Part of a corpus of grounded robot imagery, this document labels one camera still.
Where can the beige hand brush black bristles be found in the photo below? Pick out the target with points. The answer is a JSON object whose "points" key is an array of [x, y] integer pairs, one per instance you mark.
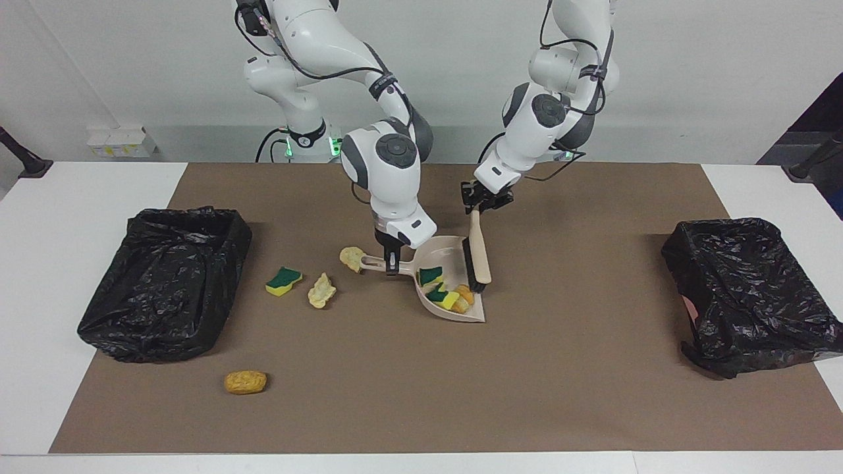
{"points": [[479, 250]]}

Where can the brown paper table mat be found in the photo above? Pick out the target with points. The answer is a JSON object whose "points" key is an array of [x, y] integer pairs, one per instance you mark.
{"points": [[593, 408]]}

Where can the golden brown foam chunk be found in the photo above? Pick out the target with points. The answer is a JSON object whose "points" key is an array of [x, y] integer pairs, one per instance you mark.
{"points": [[245, 382]]}

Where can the beige plastic dustpan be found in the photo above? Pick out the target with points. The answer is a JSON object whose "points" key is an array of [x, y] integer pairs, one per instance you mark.
{"points": [[448, 253]]}

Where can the white wall socket box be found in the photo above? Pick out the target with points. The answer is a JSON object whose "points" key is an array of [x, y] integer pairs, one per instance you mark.
{"points": [[122, 141]]}

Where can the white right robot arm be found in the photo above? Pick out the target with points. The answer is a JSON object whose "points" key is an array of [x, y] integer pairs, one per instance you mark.
{"points": [[388, 184]]}

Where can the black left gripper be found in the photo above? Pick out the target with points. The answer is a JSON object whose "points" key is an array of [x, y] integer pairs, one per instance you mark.
{"points": [[487, 199]]}

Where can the black stand leg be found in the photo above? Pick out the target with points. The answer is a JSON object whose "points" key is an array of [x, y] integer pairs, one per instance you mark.
{"points": [[813, 161], [26, 161]]}

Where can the dark fabric panel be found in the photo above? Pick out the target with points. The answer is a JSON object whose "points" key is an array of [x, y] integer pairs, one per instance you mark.
{"points": [[823, 118]]}

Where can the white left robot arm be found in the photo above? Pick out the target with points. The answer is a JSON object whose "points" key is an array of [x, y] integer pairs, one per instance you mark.
{"points": [[527, 145]]}

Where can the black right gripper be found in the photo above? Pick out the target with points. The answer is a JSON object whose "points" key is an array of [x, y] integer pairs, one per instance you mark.
{"points": [[388, 247]]}

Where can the black trash bag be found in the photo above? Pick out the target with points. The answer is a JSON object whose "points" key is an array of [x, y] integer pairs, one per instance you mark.
{"points": [[164, 296], [744, 283]]}

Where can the orange crusted cream foam chunk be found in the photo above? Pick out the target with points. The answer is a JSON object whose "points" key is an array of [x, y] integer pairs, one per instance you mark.
{"points": [[464, 299]]}

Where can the yellow green sponge piece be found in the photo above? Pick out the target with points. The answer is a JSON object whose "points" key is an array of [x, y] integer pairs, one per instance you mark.
{"points": [[431, 274], [283, 280], [442, 297]]}

